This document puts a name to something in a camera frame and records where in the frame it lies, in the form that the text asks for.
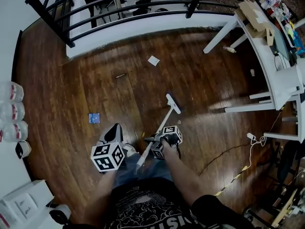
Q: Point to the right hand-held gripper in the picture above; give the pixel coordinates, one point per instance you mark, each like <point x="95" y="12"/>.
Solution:
<point x="170" y="135"/>

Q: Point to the person's blue jeans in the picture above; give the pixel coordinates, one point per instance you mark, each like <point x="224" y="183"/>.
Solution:
<point x="152" y="170"/>

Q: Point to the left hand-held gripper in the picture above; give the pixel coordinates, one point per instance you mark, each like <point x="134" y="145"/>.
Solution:
<point x="104" y="156"/>

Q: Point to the long white table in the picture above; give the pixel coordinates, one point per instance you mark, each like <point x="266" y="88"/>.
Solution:
<point x="262" y="56"/>

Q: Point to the grey flat monitor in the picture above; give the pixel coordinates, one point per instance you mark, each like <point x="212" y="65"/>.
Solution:
<point x="281" y="42"/>

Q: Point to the person's white shoe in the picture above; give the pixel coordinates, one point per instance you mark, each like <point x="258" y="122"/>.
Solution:
<point x="130" y="149"/>

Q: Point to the group of bottles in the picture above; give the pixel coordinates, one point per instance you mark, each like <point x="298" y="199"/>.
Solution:
<point x="276" y="7"/>

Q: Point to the person's black printed shirt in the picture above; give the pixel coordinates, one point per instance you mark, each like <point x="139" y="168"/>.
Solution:
<point x="143" y="213"/>

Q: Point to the small plastic bottle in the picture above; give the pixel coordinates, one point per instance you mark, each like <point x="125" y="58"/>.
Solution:
<point x="229" y="49"/>

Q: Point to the white broom with grey bristles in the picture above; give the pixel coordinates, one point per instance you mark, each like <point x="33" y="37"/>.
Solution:
<point x="164" y="121"/>

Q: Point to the black office chair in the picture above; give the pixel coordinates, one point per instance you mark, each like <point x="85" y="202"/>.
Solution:
<point x="290" y="161"/>

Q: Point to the yellow black tape strip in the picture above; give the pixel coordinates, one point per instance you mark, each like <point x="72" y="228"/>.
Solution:
<point x="232" y="180"/>

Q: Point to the white storage box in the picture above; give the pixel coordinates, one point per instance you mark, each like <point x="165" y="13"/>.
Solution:
<point x="21" y="204"/>

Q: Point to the small white paper cup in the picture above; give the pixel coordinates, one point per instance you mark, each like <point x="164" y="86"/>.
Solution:
<point x="252" y="72"/>

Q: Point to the white bin with black liner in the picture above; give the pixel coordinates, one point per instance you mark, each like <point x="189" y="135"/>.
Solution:
<point x="59" y="215"/>
<point x="23" y="149"/>

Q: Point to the white paper scrap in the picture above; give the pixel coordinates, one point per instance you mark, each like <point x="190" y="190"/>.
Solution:
<point x="153" y="61"/>

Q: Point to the small white desk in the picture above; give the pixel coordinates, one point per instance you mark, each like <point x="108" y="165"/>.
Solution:
<point x="281" y="136"/>

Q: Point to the brown cardboard box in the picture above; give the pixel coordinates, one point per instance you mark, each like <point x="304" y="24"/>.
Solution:
<point x="252" y="13"/>

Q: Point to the clear water jug red cap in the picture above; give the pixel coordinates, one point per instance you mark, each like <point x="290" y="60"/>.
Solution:
<point x="12" y="92"/>
<point x="14" y="131"/>
<point x="13" y="111"/>

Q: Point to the blue plastic tray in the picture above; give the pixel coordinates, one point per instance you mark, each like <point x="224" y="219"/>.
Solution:
<point x="299" y="43"/>

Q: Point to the person's left forearm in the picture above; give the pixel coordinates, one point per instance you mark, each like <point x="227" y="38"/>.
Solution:
<point x="104" y="194"/>

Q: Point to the blue packet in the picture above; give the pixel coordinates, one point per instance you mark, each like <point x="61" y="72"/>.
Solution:
<point x="94" y="118"/>

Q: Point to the person's right forearm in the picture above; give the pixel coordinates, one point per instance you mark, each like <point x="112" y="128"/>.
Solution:
<point x="181" y="175"/>

